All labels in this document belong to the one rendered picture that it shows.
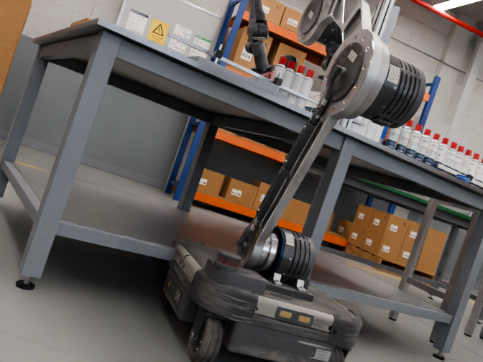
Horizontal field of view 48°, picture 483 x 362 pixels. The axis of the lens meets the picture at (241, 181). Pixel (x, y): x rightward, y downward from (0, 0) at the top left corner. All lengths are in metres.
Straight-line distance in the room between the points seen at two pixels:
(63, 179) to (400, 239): 5.19
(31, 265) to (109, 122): 5.12
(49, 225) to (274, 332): 0.73
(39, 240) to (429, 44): 7.29
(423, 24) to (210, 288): 7.22
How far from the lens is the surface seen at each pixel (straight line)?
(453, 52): 8.56
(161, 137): 6.86
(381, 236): 6.39
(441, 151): 3.16
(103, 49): 1.70
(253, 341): 1.54
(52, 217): 1.72
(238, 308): 1.49
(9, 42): 5.36
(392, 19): 2.63
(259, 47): 2.37
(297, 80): 2.49
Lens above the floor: 0.55
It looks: 1 degrees down
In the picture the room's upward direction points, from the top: 19 degrees clockwise
